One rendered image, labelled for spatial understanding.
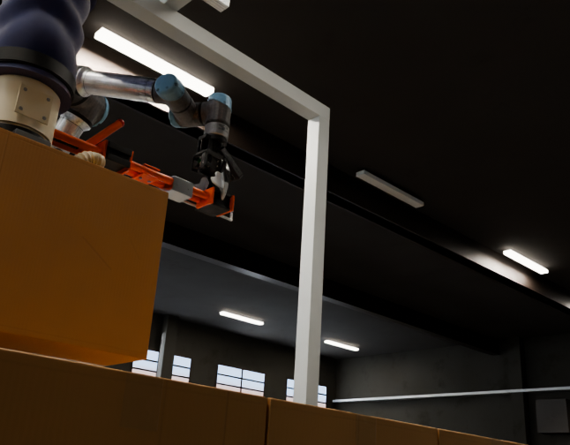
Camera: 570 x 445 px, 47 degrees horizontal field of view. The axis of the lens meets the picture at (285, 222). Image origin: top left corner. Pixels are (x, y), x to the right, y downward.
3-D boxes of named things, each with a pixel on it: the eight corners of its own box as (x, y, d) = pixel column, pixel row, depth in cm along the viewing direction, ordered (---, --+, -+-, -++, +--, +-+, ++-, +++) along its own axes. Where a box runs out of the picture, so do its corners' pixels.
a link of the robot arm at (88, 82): (48, 51, 206) (183, 67, 190) (66, 71, 216) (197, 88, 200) (33, 82, 203) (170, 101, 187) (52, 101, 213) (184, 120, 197)
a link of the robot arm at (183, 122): (164, 93, 203) (198, 90, 200) (178, 112, 213) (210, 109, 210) (161, 115, 200) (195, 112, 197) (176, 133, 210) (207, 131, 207)
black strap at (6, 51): (-2, 47, 144) (2, 32, 145) (-41, 86, 160) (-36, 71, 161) (90, 91, 158) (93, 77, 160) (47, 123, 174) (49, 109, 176)
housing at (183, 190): (172, 189, 179) (174, 174, 181) (158, 195, 184) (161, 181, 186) (192, 197, 184) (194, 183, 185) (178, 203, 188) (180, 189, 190)
